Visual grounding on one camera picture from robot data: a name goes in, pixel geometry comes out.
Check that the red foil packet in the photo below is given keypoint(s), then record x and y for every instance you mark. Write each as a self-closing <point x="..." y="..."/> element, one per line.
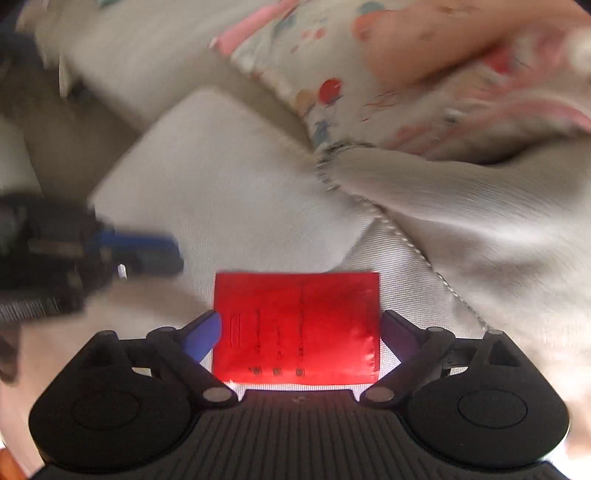
<point x="295" y="323"/>

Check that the beige sofa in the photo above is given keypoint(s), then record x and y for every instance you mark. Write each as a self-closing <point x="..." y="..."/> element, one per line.
<point x="485" y="230"/>

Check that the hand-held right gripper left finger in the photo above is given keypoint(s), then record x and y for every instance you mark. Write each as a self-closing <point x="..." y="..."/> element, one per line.
<point x="203" y="337"/>

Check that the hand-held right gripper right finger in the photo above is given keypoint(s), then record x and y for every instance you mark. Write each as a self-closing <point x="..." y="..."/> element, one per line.
<point x="399" y="339"/>

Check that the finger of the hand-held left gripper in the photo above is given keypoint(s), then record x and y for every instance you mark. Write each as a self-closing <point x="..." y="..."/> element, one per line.
<point x="138" y="242"/>
<point x="147" y="265"/>

